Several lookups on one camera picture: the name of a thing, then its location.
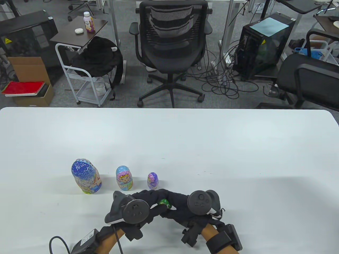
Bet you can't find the person's left hand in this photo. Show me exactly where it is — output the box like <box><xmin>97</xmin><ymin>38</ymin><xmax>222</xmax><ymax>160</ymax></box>
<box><xmin>122</xmin><ymin>189</ymin><xmax>168</xmax><ymax>241</ymax></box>

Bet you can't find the person's right hand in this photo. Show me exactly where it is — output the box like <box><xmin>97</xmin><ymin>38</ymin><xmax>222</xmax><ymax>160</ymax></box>
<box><xmin>159</xmin><ymin>188</ymin><xmax>225</xmax><ymax>246</ymax></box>

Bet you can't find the purple Russian doll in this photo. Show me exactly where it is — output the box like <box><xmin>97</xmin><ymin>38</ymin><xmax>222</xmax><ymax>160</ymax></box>
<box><xmin>147</xmin><ymin>172</ymin><xmax>159</xmax><ymax>190</ymax></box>

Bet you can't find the medium pink Russian doll head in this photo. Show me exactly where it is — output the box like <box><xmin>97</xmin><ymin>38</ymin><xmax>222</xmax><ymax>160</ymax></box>
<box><xmin>116</xmin><ymin>166</ymin><xmax>133</xmax><ymax>183</ymax></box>

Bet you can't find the large floral Russian doll base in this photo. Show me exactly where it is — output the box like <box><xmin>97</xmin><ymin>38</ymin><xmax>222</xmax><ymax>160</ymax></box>
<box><xmin>77</xmin><ymin>175</ymin><xmax>102</xmax><ymax>195</ymax></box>

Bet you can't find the large blue Russian doll head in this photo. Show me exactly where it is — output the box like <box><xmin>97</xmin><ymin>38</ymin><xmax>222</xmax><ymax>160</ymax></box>
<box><xmin>71</xmin><ymin>158</ymin><xmax>97</xmax><ymax>185</ymax></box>

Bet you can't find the person's left forearm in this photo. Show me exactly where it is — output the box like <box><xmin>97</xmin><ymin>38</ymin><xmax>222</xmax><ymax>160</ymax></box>
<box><xmin>95</xmin><ymin>228</ymin><xmax>125</xmax><ymax>254</ymax></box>

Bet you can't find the person's right forearm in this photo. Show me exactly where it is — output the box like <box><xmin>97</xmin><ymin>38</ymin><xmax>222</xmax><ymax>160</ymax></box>
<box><xmin>201</xmin><ymin>224</ymin><xmax>240</xmax><ymax>254</ymax></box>

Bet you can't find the black round tracking controller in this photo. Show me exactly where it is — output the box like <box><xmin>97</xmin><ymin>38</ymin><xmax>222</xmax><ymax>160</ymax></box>
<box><xmin>187</xmin><ymin>190</ymin><xmax>221</xmax><ymax>219</ymax></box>
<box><xmin>105</xmin><ymin>191</ymin><xmax>151</xmax><ymax>225</ymax></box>

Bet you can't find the white metal cart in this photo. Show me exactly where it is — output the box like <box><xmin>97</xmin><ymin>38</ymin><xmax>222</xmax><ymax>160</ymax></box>
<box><xmin>55</xmin><ymin>43</ymin><xmax>127</xmax><ymax>107</ymax></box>

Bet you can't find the black mesh office chair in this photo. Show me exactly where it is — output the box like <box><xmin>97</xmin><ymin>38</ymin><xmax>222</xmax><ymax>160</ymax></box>
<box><xmin>129</xmin><ymin>0</ymin><xmax>213</xmax><ymax>108</ymax></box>

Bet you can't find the white power strip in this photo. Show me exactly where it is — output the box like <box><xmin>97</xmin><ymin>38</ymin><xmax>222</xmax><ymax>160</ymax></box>
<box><xmin>211</xmin><ymin>61</ymin><xmax>228</xmax><ymax>85</ymax></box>

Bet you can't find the black backpack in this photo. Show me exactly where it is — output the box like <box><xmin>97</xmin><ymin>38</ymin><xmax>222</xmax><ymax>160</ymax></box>
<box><xmin>71</xmin><ymin>36</ymin><xmax>124</xmax><ymax>101</ymax></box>

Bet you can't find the black computer tower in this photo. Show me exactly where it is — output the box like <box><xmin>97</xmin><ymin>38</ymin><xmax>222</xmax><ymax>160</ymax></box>
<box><xmin>233</xmin><ymin>12</ymin><xmax>296</xmax><ymax>80</ymax></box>

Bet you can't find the red notebook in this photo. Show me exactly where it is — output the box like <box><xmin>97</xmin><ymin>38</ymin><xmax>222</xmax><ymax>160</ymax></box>
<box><xmin>1</xmin><ymin>81</ymin><xmax>45</xmax><ymax>97</ymax></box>

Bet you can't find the dark side table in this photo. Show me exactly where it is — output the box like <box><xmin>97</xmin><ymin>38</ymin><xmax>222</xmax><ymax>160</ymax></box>
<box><xmin>313</xmin><ymin>13</ymin><xmax>339</xmax><ymax>35</ymax></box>
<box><xmin>50</xmin><ymin>16</ymin><xmax>108</xmax><ymax>49</ymax></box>

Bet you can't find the cardboard box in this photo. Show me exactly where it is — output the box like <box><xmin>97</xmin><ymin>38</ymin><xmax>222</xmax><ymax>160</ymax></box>
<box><xmin>7</xmin><ymin>57</ymin><xmax>55</xmax><ymax>107</ymax></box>

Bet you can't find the purple label drink bottle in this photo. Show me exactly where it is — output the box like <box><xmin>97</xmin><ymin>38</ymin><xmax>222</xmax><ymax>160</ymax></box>
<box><xmin>83</xmin><ymin>11</ymin><xmax>96</xmax><ymax>33</ymax></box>

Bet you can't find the black padded office chair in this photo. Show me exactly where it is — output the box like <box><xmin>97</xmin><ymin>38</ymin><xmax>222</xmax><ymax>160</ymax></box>
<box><xmin>256</xmin><ymin>29</ymin><xmax>339</xmax><ymax>113</ymax></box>

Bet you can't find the grey desk leg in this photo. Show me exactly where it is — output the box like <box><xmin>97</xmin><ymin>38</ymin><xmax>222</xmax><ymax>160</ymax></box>
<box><xmin>220</xmin><ymin>0</ymin><xmax>235</xmax><ymax>65</ymax></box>

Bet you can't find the teal paper sheet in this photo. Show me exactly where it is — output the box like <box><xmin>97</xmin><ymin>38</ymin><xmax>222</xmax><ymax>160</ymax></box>
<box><xmin>250</xmin><ymin>17</ymin><xmax>289</xmax><ymax>37</ymax></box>

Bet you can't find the blue bag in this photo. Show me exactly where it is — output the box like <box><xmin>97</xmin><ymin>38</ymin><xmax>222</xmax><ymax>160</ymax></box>
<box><xmin>295</xmin><ymin>47</ymin><xmax>326</xmax><ymax>59</ymax></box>

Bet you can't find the black cabinet with yellow sticker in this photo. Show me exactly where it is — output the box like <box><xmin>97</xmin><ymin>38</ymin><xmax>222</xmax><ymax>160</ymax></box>
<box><xmin>0</xmin><ymin>10</ymin><xmax>59</xmax><ymax>85</ymax></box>

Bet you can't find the black desk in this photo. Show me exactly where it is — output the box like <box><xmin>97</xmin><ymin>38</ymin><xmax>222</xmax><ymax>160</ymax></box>
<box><xmin>275</xmin><ymin>0</ymin><xmax>331</xmax><ymax>15</ymax></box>

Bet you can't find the tangle of black cables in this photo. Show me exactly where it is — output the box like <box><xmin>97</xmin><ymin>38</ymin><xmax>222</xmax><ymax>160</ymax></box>
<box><xmin>185</xmin><ymin>40</ymin><xmax>265</xmax><ymax>99</ymax></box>

